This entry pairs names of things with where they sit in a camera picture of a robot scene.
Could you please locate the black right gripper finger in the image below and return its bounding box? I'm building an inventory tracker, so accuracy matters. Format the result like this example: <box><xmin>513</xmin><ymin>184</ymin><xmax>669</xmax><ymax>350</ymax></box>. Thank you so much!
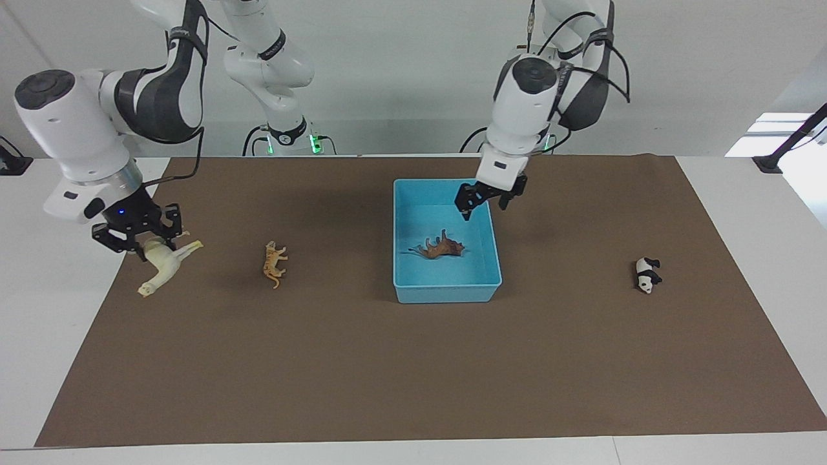
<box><xmin>91</xmin><ymin>224</ymin><xmax>140</xmax><ymax>254</ymax></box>
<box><xmin>161</xmin><ymin>203</ymin><xmax>184</xmax><ymax>252</ymax></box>

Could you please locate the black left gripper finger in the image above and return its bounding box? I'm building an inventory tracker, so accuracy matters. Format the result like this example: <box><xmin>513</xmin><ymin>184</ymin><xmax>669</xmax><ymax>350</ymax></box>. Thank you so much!
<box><xmin>454</xmin><ymin>183</ymin><xmax>485</xmax><ymax>223</ymax></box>
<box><xmin>498</xmin><ymin>175</ymin><xmax>528</xmax><ymax>212</ymax></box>

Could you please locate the cream horse toy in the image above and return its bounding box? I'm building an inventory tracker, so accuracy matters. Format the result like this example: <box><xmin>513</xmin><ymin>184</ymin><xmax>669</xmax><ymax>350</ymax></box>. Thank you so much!
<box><xmin>137</xmin><ymin>236</ymin><xmax>205</xmax><ymax>298</ymax></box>

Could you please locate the brown lion toy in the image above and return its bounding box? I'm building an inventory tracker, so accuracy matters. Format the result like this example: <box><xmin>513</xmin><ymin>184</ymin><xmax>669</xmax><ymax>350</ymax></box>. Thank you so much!
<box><xmin>408</xmin><ymin>229</ymin><xmax>467</xmax><ymax>260</ymax></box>

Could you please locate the orange tiger toy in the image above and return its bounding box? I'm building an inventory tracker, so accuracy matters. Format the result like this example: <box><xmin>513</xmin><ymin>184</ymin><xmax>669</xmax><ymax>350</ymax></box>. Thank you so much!
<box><xmin>262</xmin><ymin>241</ymin><xmax>289</xmax><ymax>289</ymax></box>

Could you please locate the black white panda toy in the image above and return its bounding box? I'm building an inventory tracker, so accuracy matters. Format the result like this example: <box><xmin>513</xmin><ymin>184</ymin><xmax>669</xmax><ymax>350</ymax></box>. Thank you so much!
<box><xmin>634</xmin><ymin>257</ymin><xmax>664</xmax><ymax>295</ymax></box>

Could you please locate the blue plastic storage box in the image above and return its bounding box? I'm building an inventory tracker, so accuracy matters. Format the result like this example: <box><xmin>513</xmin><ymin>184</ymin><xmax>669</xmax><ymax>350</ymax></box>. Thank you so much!
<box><xmin>393</xmin><ymin>178</ymin><xmax>503</xmax><ymax>304</ymax></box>

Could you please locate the brown table mat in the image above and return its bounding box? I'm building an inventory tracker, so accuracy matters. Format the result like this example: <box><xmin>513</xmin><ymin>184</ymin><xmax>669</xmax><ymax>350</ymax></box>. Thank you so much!
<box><xmin>34</xmin><ymin>154</ymin><xmax>827</xmax><ymax>448</ymax></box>

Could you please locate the black left base cable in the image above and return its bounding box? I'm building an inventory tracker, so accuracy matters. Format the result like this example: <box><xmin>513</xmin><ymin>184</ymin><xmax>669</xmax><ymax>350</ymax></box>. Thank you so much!
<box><xmin>459</xmin><ymin>127</ymin><xmax>489</xmax><ymax>154</ymax></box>

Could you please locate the black base cable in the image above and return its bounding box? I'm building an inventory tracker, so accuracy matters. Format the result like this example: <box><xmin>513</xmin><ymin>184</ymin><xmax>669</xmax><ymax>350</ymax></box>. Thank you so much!
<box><xmin>459</xmin><ymin>127</ymin><xmax>489</xmax><ymax>154</ymax></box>
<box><xmin>242</xmin><ymin>125</ymin><xmax>269</xmax><ymax>157</ymax></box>

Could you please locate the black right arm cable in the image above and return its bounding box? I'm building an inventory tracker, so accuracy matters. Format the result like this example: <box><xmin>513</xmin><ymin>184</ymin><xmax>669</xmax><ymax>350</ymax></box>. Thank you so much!
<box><xmin>141</xmin><ymin>126</ymin><xmax>206</xmax><ymax>189</ymax></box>

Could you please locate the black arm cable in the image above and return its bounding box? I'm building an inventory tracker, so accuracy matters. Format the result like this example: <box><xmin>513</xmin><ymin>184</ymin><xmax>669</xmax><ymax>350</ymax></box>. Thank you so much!
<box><xmin>141</xmin><ymin>126</ymin><xmax>206</xmax><ymax>189</ymax></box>
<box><xmin>527</xmin><ymin>0</ymin><xmax>631</xmax><ymax>105</ymax></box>

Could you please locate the black right base cable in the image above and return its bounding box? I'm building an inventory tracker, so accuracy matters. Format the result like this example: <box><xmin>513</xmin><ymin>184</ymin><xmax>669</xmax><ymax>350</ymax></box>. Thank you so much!
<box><xmin>242</xmin><ymin>125</ymin><xmax>269</xmax><ymax>157</ymax></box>

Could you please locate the black table clamp mount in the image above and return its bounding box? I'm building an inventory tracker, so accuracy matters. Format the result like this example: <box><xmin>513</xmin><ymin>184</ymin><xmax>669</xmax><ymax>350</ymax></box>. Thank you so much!
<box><xmin>0</xmin><ymin>136</ymin><xmax>34</xmax><ymax>176</ymax></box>

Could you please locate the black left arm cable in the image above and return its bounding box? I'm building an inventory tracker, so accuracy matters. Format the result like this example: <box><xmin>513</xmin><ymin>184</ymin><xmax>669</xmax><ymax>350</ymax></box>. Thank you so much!
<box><xmin>527</xmin><ymin>0</ymin><xmax>631</xmax><ymax>105</ymax></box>

